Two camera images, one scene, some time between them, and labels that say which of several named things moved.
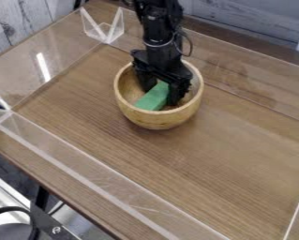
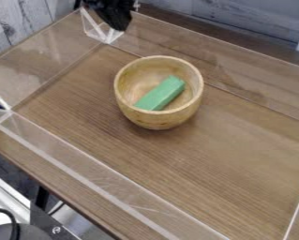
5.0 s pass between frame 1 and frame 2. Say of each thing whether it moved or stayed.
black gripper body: moved
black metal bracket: stayed
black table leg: stayed
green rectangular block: stayed
